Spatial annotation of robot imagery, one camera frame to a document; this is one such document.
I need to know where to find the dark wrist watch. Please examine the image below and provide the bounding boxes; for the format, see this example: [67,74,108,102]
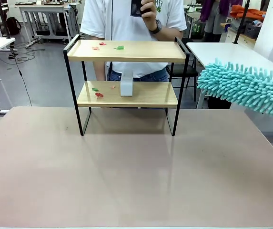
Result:
[149,19,162,34]

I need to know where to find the black backpack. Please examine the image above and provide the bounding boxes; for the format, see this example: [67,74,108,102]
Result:
[6,17,22,36]

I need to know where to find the grey storage basket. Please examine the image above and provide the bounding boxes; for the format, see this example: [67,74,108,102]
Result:
[244,21,263,39]

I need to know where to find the black floor cable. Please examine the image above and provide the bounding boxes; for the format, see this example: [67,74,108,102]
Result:
[0,49,46,107]

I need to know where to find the two-tier wooden black-frame shelf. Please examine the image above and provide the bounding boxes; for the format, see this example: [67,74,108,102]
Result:
[63,34,191,137]

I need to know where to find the white rectangular box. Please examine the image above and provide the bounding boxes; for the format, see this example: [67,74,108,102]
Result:
[120,69,134,98]

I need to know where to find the teal chenille duster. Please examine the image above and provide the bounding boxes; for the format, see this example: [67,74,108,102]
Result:
[196,58,273,122]

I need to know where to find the person left forearm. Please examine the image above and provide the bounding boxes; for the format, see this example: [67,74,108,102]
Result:
[153,25,178,42]

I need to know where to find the purple hanging garment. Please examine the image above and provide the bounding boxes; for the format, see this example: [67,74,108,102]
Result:
[200,0,243,22]

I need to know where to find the large white desk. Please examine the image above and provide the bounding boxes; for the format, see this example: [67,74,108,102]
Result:
[186,42,273,110]

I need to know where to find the black bin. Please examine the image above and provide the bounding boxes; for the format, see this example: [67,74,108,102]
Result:
[207,94,233,110]

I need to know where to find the black chair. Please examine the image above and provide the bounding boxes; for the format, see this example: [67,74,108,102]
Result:
[166,63,199,102]

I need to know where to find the orange cloth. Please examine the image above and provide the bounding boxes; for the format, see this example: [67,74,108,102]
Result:
[230,4,267,20]

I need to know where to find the blue jeans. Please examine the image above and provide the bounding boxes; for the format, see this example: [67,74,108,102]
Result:
[107,68,169,83]

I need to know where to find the person torso white t-shirt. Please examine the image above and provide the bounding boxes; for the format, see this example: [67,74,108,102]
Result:
[80,0,188,79]

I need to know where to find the person right forearm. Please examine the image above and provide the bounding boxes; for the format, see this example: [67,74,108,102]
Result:
[89,35,107,82]

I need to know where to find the white workbench with equipment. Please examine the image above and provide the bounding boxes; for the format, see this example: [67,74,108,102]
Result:
[19,1,81,46]

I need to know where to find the black mesh pen holder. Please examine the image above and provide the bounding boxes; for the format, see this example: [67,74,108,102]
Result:
[131,0,151,17]

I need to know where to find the black camera pole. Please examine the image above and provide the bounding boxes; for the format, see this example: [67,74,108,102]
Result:
[0,0,12,40]
[232,0,251,45]

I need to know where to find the green bag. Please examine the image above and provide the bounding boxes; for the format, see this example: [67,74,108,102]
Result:
[190,20,206,40]

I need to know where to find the person left hand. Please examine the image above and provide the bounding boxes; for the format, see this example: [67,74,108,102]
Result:
[140,0,161,27]

